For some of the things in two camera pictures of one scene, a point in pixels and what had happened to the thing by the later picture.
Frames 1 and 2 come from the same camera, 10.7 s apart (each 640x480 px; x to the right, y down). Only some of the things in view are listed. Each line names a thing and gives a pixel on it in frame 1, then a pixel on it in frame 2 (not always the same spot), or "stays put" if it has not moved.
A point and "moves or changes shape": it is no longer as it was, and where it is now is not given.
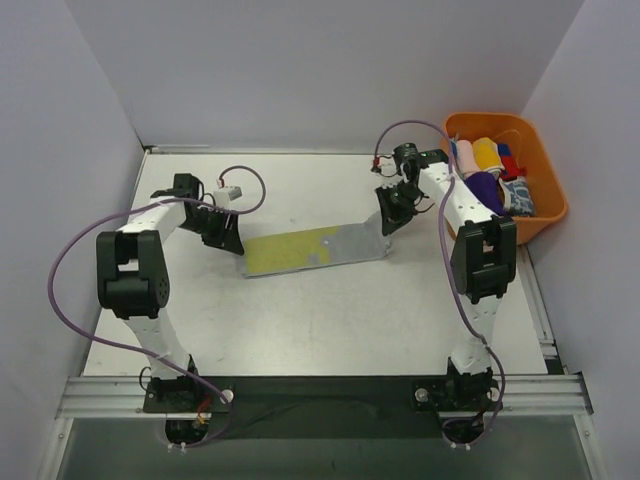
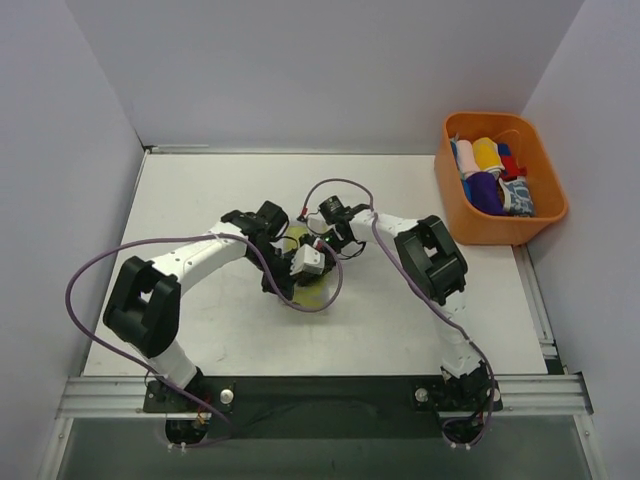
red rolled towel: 511,169 stays put
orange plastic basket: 537,165 stays put
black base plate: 322,407 stays put
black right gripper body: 392,204 -> 310,242
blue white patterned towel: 516,197 stays put
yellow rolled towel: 486,154 stays put
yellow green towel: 313,248 moves or changes shape
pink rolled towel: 466,165 stays put
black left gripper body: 220,229 -> 279,282
